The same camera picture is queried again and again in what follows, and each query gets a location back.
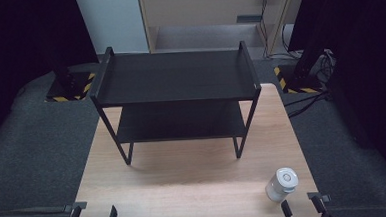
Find white cabinet panel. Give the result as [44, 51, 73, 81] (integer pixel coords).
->
[74, 0, 151, 57]

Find stand base with hazard tape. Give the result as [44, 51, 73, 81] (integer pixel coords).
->
[43, 71, 98, 104]
[273, 62, 324, 96]

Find black power cable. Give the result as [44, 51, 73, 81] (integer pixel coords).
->
[279, 22, 306, 62]
[256, 0, 274, 60]

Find dark curtain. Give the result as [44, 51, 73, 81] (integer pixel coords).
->
[284, 0, 386, 195]
[0, 0, 105, 152]

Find grey table corner bracket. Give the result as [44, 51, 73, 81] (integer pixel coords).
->
[306, 190, 332, 205]
[63, 201, 88, 213]

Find black two-tier shelf rack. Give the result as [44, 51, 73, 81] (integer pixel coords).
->
[87, 38, 267, 168]

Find tangled cable bundle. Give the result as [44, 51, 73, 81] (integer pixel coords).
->
[311, 48, 340, 84]

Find white cylindrical jar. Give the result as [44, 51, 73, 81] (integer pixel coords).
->
[263, 166, 301, 204]

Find light wooden shelf unit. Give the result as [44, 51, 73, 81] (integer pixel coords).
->
[137, 0, 301, 63]

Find black stand column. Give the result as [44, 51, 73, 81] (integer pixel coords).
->
[290, 27, 331, 81]

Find black floor cables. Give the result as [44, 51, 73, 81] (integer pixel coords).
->
[282, 88, 334, 120]

